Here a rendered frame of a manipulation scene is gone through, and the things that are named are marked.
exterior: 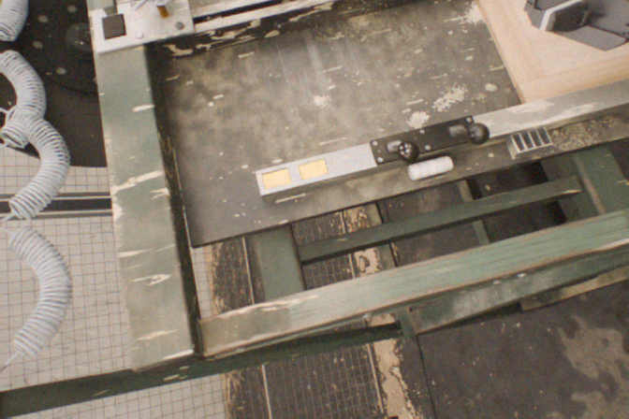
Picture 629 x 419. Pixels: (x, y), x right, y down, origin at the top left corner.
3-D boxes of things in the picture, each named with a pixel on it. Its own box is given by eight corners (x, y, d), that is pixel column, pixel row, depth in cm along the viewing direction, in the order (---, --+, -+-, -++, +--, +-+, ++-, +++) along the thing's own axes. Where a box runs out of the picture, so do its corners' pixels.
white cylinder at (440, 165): (411, 182, 102) (451, 172, 102) (413, 177, 99) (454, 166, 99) (406, 168, 103) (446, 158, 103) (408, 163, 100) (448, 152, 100)
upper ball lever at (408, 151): (404, 153, 101) (425, 160, 87) (385, 158, 100) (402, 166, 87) (400, 134, 100) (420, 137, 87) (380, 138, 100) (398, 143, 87)
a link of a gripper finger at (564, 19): (550, 5, 55) (581, -1, 59) (540, 36, 57) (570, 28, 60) (564, 9, 54) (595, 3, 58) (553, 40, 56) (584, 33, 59)
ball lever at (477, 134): (465, 137, 101) (495, 142, 88) (446, 143, 101) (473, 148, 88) (461, 118, 101) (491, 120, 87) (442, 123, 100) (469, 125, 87)
